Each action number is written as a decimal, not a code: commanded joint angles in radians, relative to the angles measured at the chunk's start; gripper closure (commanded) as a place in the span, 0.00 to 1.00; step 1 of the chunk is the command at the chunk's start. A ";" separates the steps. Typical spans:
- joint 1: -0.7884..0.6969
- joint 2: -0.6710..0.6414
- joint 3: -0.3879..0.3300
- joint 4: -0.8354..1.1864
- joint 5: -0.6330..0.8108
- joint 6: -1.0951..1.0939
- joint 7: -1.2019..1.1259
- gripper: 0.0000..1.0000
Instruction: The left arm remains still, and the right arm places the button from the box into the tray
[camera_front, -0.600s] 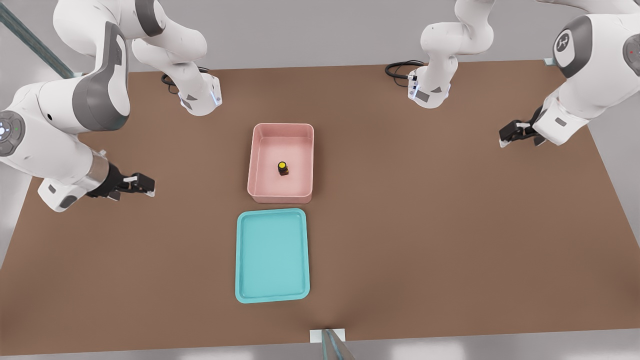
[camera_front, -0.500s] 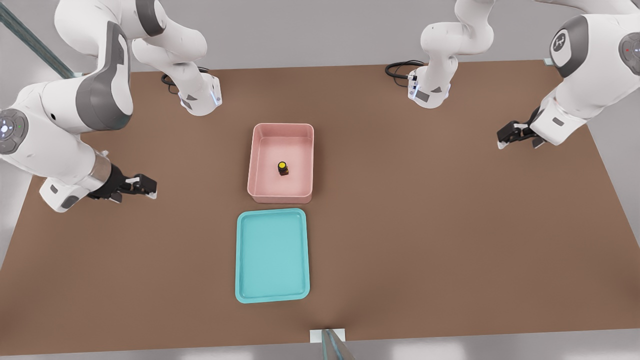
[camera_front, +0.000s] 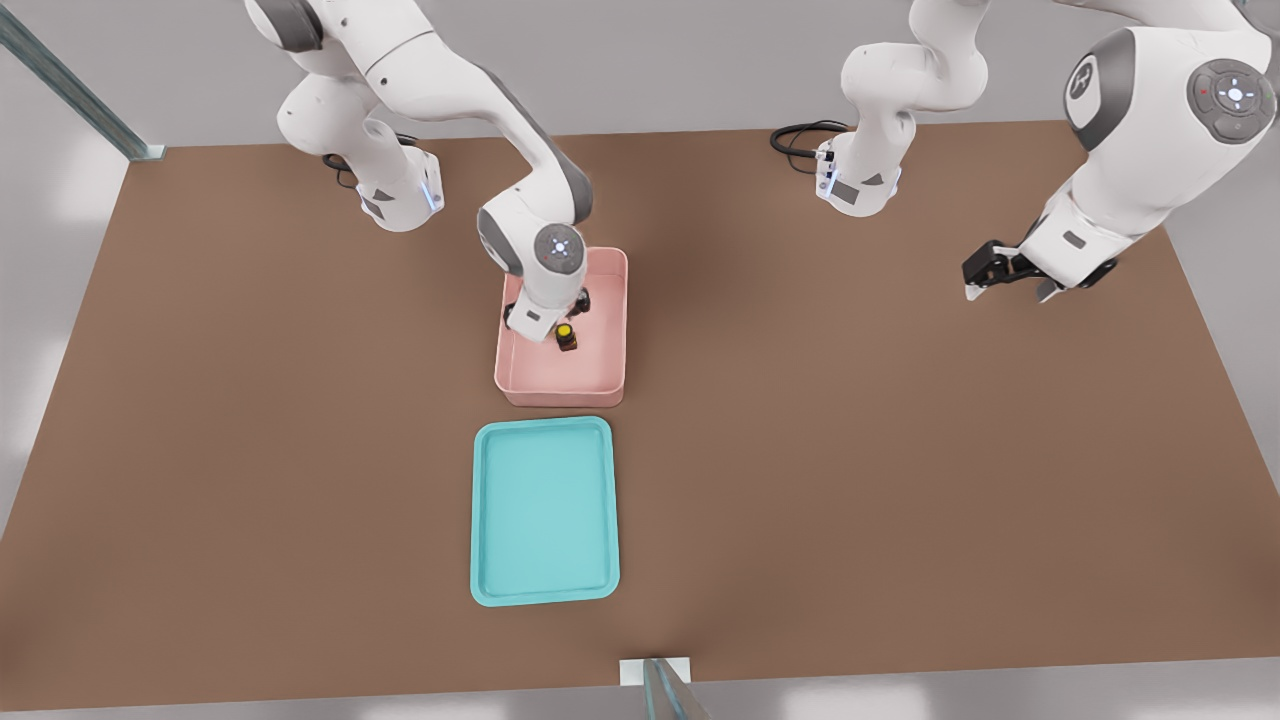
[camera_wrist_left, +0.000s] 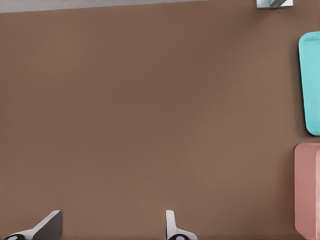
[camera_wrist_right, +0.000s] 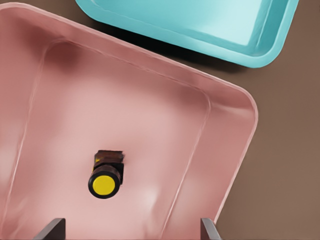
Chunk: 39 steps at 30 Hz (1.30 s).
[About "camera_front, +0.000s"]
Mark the black button with yellow top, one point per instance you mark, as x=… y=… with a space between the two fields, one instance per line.
x=566 y=336

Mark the pale blue-green tray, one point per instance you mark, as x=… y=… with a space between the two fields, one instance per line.
x=544 y=510

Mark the silver frame post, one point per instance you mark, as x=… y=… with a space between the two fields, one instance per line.
x=665 y=690
x=70 y=85

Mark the pink box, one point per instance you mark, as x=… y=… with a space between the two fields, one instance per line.
x=590 y=375

